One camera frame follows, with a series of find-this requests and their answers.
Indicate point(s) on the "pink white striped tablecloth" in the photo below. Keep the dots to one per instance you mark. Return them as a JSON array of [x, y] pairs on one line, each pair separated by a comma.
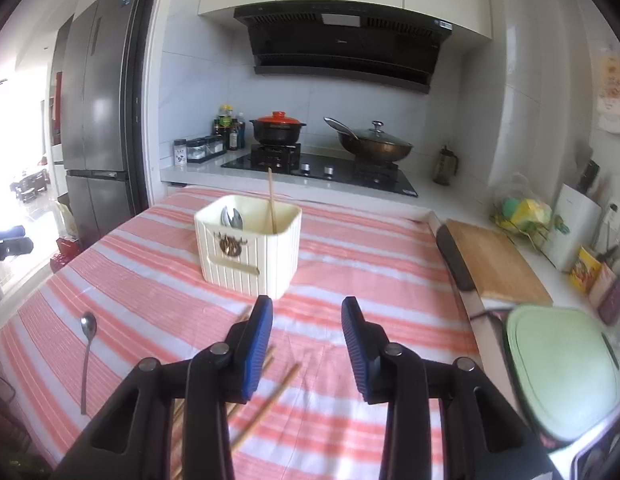
[[140, 270]]

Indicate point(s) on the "glass wok lid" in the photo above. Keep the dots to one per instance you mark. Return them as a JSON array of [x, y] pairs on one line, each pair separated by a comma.
[[377, 134]]

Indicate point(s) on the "black gas cooktop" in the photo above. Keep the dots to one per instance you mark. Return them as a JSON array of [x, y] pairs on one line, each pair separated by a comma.
[[320, 167]]

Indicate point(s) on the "green lidded electric griddle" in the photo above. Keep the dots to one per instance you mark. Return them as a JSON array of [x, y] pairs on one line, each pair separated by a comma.
[[559, 370]]

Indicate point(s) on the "wooden cutting board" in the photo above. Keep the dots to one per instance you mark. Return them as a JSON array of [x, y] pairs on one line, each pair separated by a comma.
[[499, 265]]

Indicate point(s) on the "dark wok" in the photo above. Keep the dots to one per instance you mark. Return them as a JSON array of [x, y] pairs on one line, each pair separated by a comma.
[[374, 151]]

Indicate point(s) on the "black clay pot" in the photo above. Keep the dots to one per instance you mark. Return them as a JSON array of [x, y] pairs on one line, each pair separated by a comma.
[[276, 132]]

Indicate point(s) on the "cream ribbed utensil holder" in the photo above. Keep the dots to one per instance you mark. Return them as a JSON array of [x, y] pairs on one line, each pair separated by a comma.
[[250, 260]]

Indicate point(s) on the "red bag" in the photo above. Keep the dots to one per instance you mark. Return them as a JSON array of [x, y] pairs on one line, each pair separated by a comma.
[[65, 255]]

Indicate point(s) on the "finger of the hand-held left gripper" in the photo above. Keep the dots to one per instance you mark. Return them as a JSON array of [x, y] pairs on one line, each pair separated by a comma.
[[12, 248]]

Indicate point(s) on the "orange pot lid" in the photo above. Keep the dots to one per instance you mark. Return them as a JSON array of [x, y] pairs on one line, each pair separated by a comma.
[[277, 118]]

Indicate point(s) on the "pink packet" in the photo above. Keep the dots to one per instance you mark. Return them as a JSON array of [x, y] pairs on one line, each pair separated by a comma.
[[602, 285]]

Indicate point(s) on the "black range hood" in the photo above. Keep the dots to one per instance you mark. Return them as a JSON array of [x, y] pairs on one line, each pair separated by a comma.
[[340, 50]]

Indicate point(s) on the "clear condiment box set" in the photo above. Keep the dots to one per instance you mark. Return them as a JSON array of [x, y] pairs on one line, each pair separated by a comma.
[[206, 149]]

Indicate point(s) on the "white knife block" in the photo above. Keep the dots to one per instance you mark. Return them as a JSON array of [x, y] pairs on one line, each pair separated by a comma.
[[572, 230]]

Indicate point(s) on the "yellow snack packet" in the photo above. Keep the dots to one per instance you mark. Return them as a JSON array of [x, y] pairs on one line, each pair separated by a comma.
[[584, 270]]

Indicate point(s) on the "metal spoon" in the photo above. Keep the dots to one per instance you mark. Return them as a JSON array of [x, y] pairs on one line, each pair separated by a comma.
[[229, 217], [88, 325]]

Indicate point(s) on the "wall sticker sheet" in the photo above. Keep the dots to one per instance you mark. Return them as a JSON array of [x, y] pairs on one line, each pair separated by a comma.
[[612, 90]]

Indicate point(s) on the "dark sauce bottle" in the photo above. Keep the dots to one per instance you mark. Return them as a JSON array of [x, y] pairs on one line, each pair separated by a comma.
[[242, 132], [234, 137]]

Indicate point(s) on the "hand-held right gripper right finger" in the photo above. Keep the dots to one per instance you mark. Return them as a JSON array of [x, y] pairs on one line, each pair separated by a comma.
[[357, 355]]

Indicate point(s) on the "white wall socket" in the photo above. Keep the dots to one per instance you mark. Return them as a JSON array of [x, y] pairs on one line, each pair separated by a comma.
[[612, 210]]

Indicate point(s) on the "grey refrigerator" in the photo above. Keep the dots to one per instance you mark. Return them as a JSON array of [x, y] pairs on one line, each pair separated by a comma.
[[95, 110]]

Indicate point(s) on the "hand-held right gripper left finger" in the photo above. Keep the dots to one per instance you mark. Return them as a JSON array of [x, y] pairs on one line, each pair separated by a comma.
[[252, 355]]

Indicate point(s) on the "thin metal chopstick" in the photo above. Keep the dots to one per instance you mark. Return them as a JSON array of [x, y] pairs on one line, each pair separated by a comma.
[[178, 440]]

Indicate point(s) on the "yellow and green bundle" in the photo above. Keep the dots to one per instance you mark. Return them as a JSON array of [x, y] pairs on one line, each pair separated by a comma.
[[527, 212]]

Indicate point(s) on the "red wall hanging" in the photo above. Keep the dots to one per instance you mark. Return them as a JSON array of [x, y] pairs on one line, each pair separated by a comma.
[[56, 105]]

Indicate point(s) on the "wooden chopstick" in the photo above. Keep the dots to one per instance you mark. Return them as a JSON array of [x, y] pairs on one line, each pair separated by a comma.
[[270, 405], [266, 360], [271, 200]]

